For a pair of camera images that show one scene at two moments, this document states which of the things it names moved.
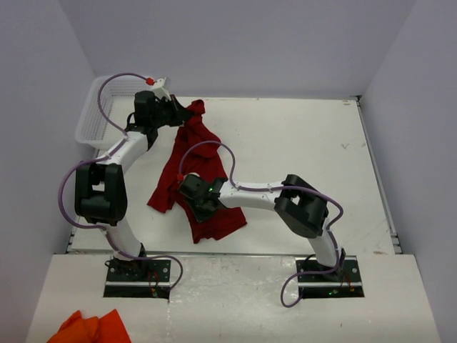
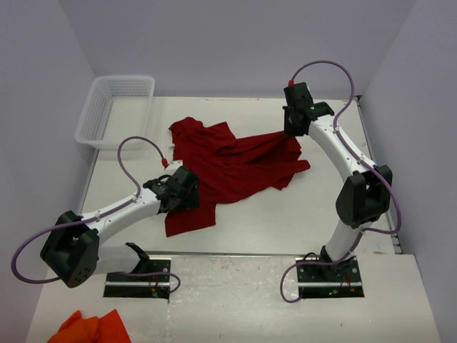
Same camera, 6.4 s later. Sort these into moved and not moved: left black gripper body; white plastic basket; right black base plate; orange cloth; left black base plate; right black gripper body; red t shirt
Moved: right black gripper body; red t shirt; left black gripper body
Not moved: orange cloth; right black base plate; left black base plate; white plastic basket
